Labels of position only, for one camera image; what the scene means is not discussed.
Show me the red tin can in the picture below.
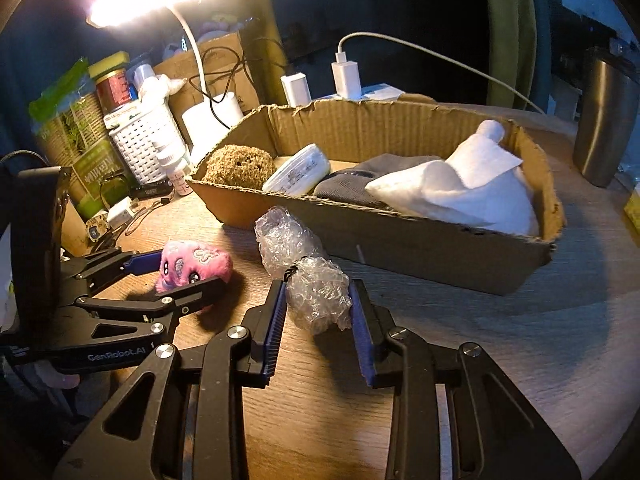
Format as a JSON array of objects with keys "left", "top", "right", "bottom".
[{"left": 88, "top": 51, "right": 132, "bottom": 115}]

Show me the clear bubble wrap bundle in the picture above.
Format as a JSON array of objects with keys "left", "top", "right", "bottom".
[{"left": 254, "top": 206, "right": 352, "bottom": 335}]

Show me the cardboard box tray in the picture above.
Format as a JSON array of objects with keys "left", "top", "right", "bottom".
[{"left": 191, "top": 96, "right": 565, "bottom": 295}]

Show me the grey dotted glove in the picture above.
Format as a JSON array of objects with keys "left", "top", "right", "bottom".
[{"left": 314, "top": 153, "right": 439, "bottom": 209}]

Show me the white desk lamp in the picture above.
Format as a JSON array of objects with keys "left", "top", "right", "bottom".
[{"left": 86, "top": 0, "right": 244, "bottom": 153}]

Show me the green tea box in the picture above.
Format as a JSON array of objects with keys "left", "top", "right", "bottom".
[{"left": 28, "top": 58, "right": 134, "bottom": 219}]

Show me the white perforated basket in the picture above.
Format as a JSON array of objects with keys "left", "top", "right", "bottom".
[{"left": 108, "top": 104, "right": 186, "bottom": 184}]

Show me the white paper towel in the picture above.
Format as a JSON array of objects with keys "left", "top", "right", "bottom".
[{"left": 366, "top": 119, "right": 539, "bottom": 237}]

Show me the pink plush toy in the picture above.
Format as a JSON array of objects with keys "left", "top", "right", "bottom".
[{"left": 155, "top": 240, "right": 233, "bottom": 292}]

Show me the white round lid container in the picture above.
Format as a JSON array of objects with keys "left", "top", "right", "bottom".
[{"left": 262, "top": 143, "right": 331, "bottom": 197}]

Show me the brown cardboard box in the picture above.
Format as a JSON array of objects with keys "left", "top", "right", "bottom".
[{"left": 153, "top": 32, "right": 260, "bottom": 132}]

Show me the small white bottle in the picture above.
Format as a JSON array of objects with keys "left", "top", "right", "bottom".
[{"left": 154, "top": 143, "right": 192, "bottom": 196}]

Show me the steel tumbler cup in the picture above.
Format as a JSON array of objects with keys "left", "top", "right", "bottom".
[{"left": 573, "top": 52, "right": 639, "bottom": 188}]

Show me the white square charger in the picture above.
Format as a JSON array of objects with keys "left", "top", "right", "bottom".
[{"left": 281, "top": 72, "right": 312, "bottom": 107}]

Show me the yellow curtain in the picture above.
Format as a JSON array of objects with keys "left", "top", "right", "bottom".
[{"left": 487, "top": 0, "right": 537, "bottom": 98}]

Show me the white charger with cable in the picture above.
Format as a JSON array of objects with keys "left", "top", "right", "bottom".
[{"left": 331, "top": 32, "right": 546, "bottom": 115}]

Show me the white power strip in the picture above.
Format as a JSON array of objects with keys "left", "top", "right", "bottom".
[{"left": 319, "top": 83, "right": 406, "bottom": 102}]

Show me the brown fuzzy plush ball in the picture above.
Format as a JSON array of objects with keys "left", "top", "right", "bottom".
[{"left": 203, "top": 144, "right": 277, "bottom": 190}]

